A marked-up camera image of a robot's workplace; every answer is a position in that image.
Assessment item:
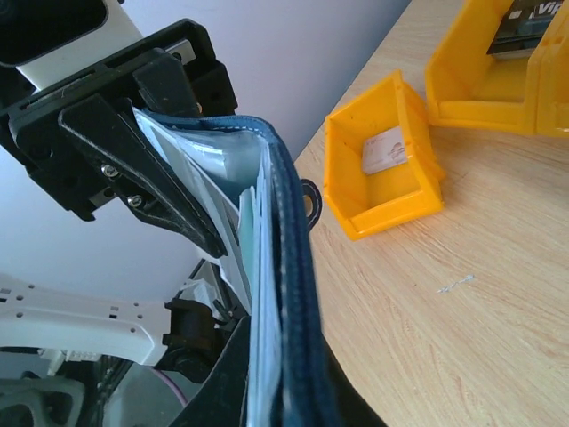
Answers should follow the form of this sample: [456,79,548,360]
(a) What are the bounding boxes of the yellow bin middle of row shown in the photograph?
[535,1,568,139]

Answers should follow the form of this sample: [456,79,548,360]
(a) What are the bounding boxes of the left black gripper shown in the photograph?
[1,20,237,258]

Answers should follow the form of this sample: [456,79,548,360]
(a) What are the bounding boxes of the yellow bin leftmost of row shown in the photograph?
[425,1,541,135]

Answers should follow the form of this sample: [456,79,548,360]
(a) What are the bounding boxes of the teal card in holder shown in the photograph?
[238,187,261,294]

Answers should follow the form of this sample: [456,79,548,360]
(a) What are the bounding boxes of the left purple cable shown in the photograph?
[155,368,188,406]

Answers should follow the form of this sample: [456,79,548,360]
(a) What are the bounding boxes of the black cards stack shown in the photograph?
[486,0,563,60]

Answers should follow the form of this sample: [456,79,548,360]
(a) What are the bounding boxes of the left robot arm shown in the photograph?
[1,20,238,382]

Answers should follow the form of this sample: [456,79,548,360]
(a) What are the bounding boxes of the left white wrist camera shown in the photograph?
[1,1,142,103]

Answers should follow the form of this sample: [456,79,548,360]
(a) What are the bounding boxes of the white pink cards stack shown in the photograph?
[362,126,407,175]

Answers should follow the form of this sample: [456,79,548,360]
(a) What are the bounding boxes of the separate yellow bin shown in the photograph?
[324,69,445,240]

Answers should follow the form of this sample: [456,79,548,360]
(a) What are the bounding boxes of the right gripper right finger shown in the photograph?
[326,344,387,427]

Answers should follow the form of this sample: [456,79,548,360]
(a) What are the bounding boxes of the yellow bin of row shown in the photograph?
[425,1,541,135]
[535,1,568,139]

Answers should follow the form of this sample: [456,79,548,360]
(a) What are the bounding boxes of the blue leather card holder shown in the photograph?
[134,109,341,426]

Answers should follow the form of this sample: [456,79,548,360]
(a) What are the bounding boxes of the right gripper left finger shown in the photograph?
[171,317,251,427]

